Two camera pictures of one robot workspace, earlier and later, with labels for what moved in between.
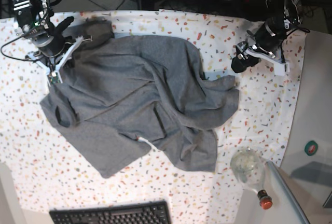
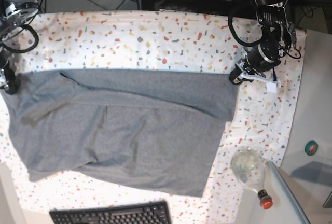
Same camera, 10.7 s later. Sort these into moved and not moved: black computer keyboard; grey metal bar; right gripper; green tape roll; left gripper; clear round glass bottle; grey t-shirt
Moved: left gripper; right gripper; grey t-shirt
Not moved: black computer keyboard; clear round glass bottle; grey metal bar; green tape roll
